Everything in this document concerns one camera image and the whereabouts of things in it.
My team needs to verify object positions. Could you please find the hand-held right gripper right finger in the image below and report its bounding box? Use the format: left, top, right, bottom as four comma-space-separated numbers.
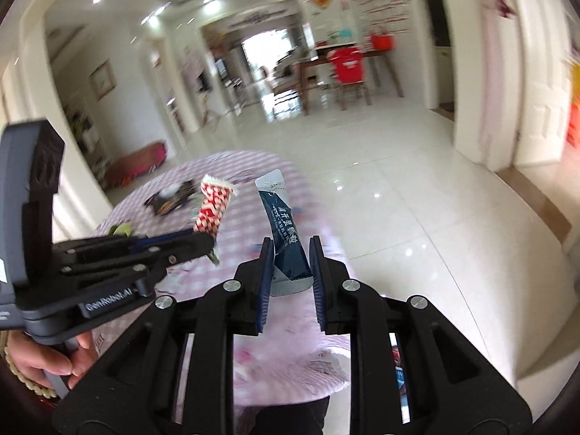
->
309, 236, 531, 435

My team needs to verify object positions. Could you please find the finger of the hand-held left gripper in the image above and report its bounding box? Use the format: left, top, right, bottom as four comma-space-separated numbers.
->
52, 230, 193, 257
61, 233, 215, 284

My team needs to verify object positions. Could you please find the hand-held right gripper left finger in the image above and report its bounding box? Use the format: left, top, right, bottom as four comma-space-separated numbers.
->
52, 238, 276, 435

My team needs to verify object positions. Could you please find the dark blue sachet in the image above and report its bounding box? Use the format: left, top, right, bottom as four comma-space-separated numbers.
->
254, 169, 314, 297

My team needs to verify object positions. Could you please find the red white checkered snack wrapper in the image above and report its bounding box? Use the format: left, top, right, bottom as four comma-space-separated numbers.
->
193, 174, 239, 267

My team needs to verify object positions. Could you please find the person's left hand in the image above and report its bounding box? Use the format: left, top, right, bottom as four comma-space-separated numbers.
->
10, 332, 95, 389

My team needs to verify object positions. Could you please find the black snack wrapper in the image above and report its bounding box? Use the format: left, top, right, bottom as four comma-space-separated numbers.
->
144, 180, 202, 216

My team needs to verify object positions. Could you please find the red upholstered bench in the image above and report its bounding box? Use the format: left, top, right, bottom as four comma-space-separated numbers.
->
106, 141, 167, 186

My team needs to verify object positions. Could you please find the pink checkered tablecloth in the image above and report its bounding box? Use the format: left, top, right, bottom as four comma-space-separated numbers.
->
91, 150, 359, 395

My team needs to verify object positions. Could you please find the person's dark trouser leg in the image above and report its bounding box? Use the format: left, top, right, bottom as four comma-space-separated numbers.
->
236, 396, 329, 435

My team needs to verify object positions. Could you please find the wooden dining chair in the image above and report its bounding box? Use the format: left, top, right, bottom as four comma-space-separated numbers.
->
327, 47, 370, 109

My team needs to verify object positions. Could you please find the red shirt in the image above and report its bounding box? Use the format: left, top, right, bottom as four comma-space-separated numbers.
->
327, 47, 367, 86

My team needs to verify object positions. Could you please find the wooden dining table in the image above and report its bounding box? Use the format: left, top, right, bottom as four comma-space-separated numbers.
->
294, 47, 404, 114

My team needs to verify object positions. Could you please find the red box on table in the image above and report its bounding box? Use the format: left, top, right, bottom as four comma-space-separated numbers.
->
369, 29, 396, 51

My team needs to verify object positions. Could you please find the white panel door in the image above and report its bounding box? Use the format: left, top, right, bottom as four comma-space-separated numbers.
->
512, 0, 574, 168

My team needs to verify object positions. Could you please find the orange plastic stool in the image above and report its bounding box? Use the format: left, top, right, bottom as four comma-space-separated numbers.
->
564, 100, 580, 150

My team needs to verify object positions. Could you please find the beige bead bracelet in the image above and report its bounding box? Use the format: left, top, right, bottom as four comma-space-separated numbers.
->
2, 344, 53, 400

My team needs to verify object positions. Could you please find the framed wall picture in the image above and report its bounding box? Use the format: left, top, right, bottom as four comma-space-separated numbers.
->
88, 59, 114, 98

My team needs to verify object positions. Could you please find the group of wall certificates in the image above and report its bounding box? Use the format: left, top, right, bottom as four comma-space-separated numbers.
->
358, 0, 415, 32

